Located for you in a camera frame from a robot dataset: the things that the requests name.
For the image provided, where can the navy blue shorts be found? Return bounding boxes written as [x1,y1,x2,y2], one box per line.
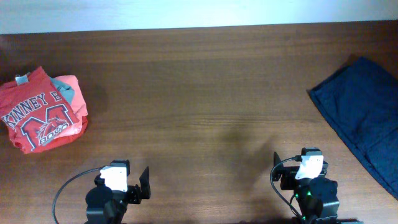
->
[308,57,397,197]

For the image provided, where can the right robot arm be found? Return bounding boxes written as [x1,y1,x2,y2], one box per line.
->
[270,147,340,223]

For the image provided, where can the red printed t-shirt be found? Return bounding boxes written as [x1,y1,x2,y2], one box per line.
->
[1,67,83,154]

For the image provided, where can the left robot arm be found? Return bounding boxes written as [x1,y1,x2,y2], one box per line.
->
[85,160,151,224]

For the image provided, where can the grey folded garment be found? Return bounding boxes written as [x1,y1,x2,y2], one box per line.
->
[50,78,75,105]

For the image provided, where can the left black cable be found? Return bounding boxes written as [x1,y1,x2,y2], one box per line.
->
[52,167,103,224]

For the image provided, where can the salmon pink folded garment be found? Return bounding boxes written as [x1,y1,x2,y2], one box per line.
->
[54,75,88,138]

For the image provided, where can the right black cable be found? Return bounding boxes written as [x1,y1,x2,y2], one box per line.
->
[269,156,303,220]

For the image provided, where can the black cable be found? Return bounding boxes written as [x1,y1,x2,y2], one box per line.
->
[269,156,303,220]
[52,167,103,224]

